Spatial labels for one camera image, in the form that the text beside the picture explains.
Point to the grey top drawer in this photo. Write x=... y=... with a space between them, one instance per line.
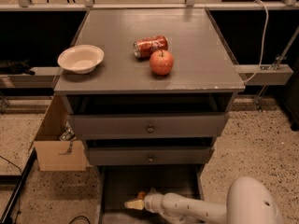
x=95 y=127

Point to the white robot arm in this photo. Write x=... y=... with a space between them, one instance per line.
x=248 y=202

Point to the grey open bottom drawer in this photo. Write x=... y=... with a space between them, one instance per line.
x=123 y=183

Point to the grey middle drawer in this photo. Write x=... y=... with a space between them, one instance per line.
x=148 y=156

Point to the red soda can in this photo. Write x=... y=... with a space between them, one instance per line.
x=144 y=47

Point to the black object on ledge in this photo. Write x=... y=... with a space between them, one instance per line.
x=9 y=67

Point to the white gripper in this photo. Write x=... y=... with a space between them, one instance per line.
x=151 y=200

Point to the grey wooden drawer cabinet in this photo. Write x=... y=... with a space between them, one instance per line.
x=202 y=80

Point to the brown cardboard box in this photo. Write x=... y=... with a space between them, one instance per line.
x=56 y=145

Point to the small orange fruit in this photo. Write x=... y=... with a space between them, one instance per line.
x=141 y=195

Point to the red apple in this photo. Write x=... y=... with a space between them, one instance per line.
x=161 y=62

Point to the white paper bowl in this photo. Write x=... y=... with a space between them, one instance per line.
x=81 y=59

